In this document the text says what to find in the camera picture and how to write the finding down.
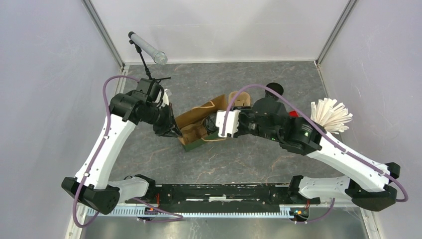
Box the grey tube on stand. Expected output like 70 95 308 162
128 31 168 65

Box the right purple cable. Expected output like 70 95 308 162
220 84 410 225

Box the green paper bag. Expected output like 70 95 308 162
176 94 227 152

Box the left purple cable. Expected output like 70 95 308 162
72 75 185 229

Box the black tripod stand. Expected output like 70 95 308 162
129 40 171 83

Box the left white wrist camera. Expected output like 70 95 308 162
160 89 171 108

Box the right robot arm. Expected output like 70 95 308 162
234 98 400 212

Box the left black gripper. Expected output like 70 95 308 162
140 102 183 138

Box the red mug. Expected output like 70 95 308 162
289 111 299 118

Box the purple cable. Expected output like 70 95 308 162
72 75 185 229
220 84 410 225

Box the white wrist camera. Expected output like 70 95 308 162
160 89 171 108
215 110 240 138

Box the single cardboard cup carrier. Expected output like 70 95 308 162
179 121 208 145

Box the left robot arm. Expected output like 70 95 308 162
61 78 181 215

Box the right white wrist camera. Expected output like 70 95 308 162
215 110 240 138

